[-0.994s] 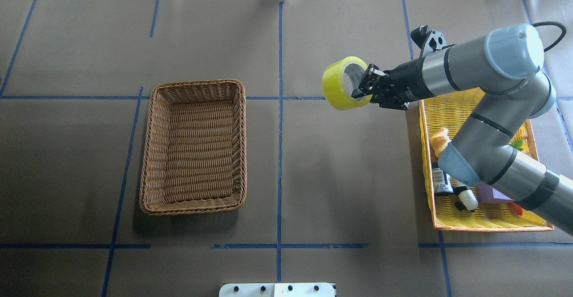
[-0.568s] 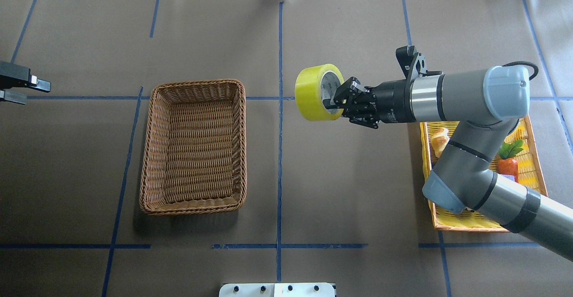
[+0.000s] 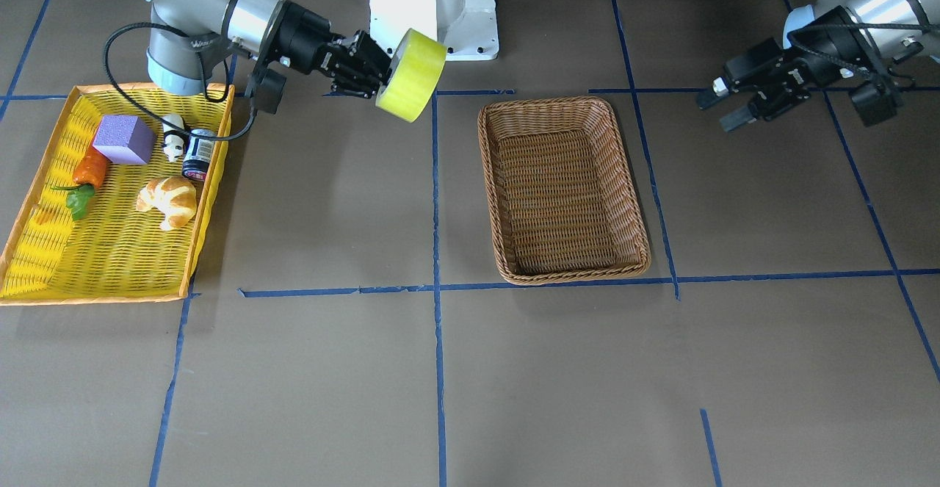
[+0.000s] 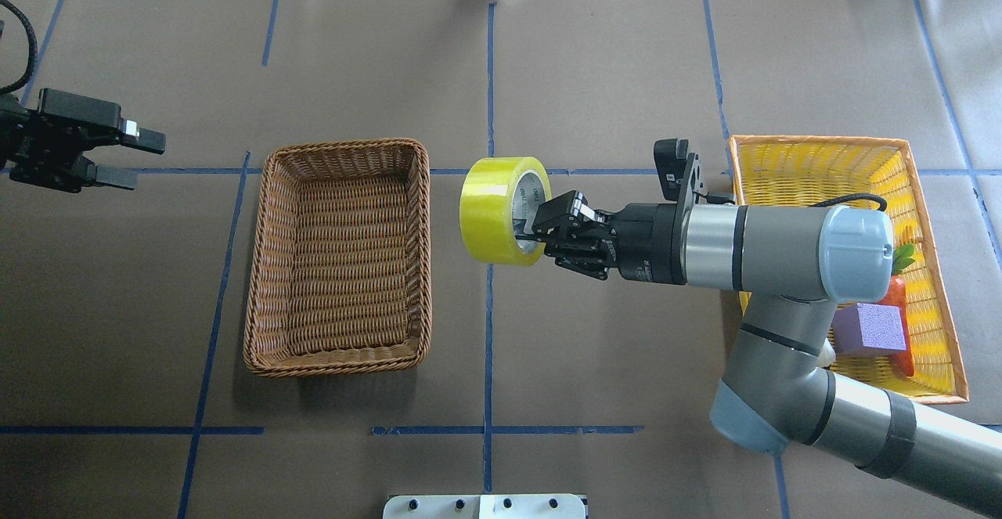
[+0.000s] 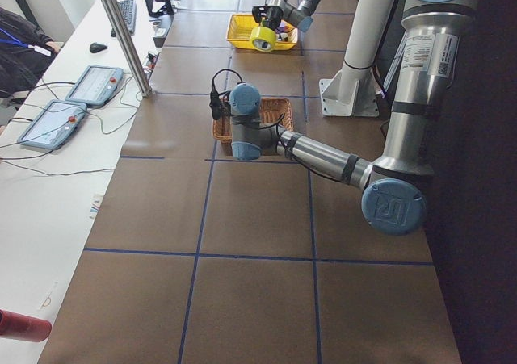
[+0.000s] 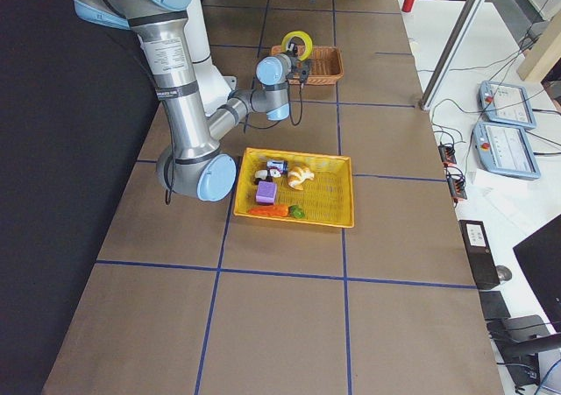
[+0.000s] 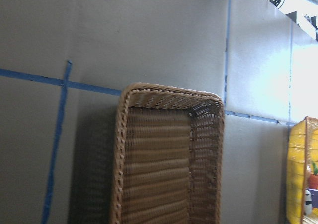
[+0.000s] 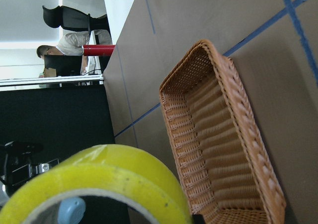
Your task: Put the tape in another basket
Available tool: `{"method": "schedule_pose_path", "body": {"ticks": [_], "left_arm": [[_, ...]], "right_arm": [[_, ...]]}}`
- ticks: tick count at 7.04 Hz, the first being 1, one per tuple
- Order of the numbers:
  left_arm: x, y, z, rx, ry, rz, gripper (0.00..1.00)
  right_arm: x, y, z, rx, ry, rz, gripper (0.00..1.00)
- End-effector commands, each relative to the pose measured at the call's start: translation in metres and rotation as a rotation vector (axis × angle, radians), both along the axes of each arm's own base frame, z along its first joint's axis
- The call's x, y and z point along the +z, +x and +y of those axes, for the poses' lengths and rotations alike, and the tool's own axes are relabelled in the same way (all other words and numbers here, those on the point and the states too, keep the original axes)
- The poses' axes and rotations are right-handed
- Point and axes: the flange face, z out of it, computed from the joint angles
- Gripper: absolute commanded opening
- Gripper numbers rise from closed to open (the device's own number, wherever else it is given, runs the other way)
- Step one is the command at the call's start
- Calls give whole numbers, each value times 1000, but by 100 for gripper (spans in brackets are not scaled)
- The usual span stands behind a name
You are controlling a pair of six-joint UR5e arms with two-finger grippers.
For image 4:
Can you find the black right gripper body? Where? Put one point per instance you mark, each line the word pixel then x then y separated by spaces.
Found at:
pixel 646 243

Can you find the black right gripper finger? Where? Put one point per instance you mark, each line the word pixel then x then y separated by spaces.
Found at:
pixel 562 217
pixel 593 259

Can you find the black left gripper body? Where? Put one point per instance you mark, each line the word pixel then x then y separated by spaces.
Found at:
pixel 17 149

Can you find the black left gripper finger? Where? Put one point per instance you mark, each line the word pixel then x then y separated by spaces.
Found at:
pixel 136 138
pixel 91 174

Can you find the yellow transparent tape roll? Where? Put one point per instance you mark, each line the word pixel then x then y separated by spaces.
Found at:
pixel 499 200

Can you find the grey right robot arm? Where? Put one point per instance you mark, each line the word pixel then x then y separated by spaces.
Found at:
pixel 798 264

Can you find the yellow woven plastic basket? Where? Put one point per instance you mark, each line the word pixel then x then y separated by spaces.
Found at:
pixel 790 170

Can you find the brown wicker basket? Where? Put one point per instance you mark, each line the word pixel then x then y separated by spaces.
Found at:
pixel 341 276

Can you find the purple foam cube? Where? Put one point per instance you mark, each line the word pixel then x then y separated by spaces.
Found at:
pixel 868 330

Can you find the toy carrot with green leaves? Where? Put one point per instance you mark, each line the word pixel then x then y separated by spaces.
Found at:
pixel 902 258

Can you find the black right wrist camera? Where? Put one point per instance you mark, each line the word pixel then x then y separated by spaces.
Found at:
pixel 677 168

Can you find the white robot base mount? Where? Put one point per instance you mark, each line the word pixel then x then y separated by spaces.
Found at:
pixel 526 505

